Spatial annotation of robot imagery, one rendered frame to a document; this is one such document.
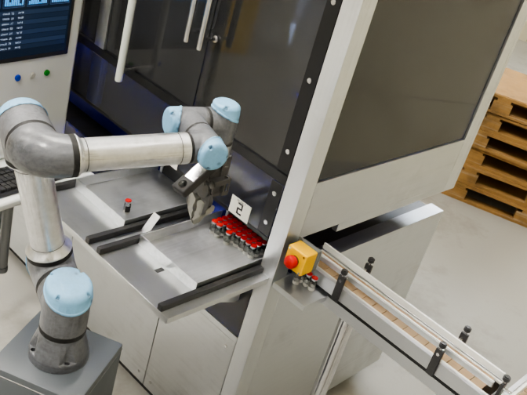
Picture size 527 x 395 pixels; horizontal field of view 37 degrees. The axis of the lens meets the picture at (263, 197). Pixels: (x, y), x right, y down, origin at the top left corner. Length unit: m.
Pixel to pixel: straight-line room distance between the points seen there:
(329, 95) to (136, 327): 1.30
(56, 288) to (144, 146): 0.42
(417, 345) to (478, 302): 2.19
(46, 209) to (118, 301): 1.15
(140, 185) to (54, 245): 0.73
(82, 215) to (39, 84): 0.56
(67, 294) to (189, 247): 0.59
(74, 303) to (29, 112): 0.47
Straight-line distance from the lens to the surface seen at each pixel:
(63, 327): 1.96
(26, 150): 1.71
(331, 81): 2.07
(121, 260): 2.28
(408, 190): 2.75
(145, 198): 2.58
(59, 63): 2.81
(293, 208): 2.22
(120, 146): 1.74
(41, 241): 1.97
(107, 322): 3.12
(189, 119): 1.89
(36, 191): 1.88
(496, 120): 5.22
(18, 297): 3.50
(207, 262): 2.35
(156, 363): 2.94
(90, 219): 2.43
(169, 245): 2.38
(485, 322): 4.28
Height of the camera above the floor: 2.21
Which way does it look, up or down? 29 degrees down
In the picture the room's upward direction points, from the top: 17 degrees clockwise
